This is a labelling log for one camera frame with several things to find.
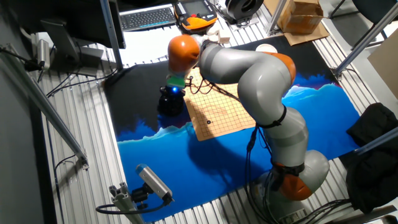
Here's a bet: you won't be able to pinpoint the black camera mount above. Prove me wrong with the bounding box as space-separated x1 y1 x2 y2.
130 183 150 210

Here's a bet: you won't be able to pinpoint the black jacket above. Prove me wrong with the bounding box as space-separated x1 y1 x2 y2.
338 102 398 215

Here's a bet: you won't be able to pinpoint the brown cardboard box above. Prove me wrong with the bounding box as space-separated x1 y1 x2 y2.
276 0 325 35

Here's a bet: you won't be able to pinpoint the white bowl of white stones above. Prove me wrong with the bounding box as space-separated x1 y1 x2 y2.
255 43 278 54

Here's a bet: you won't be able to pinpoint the blue landscape print mat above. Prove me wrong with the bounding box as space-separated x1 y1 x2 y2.
103 34 361 223

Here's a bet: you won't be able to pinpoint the tan go board mat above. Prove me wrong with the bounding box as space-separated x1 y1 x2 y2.
183 67 257 142

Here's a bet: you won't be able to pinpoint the light wooden cube block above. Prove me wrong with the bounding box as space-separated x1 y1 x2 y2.
217 29 231 44

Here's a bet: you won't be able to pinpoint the black camera cable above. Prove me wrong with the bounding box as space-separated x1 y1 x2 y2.
95 195 174 215

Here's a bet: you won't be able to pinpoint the long aluminium profile bar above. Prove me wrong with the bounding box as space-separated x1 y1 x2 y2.
0 43 90 170

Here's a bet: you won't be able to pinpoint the beige board panel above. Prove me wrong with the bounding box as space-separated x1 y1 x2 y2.
368 37 398 100

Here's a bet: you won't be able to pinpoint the black bowl of black stones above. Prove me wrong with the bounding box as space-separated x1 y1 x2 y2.
157 93 186 118

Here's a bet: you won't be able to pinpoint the green wrist flange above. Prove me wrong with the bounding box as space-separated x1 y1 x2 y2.
166 74 187 88

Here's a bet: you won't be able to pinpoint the black computer keyboard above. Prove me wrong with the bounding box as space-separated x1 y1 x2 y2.
119 3 177 32

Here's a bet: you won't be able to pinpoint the silver cylinder device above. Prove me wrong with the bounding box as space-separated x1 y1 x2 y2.
36 39 51 71

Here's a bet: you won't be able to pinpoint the black round spool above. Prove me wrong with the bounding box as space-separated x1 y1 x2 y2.
224 0 265 22

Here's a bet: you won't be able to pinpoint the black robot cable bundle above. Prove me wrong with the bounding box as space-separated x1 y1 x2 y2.
244 123 280 224

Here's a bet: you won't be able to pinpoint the silver camera with blue cap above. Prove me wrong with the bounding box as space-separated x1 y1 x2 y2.
135 163 174 202

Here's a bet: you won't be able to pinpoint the short aluminium profile stub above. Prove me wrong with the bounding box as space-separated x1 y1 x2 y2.
108 182 146 224

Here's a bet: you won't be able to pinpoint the black computer monitor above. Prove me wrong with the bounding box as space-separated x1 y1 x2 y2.
7 0 127 77

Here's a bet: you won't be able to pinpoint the orange and grey teach pendant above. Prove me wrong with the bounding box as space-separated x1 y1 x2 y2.
173 0 218 34

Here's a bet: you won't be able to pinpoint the black cable with plug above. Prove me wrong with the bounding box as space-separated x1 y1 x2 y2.
0 46 44 73

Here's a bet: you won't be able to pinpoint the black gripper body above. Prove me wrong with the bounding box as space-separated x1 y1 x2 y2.
159 86 187 101

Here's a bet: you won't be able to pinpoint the black office chair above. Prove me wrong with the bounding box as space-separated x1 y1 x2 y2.
328 0 398 50

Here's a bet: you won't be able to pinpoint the flat cardboard sheet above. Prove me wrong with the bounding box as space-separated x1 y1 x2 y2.
283 21 330 47

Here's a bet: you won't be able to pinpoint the black floor cables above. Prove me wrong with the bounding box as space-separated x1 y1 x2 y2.
292 198 354 224

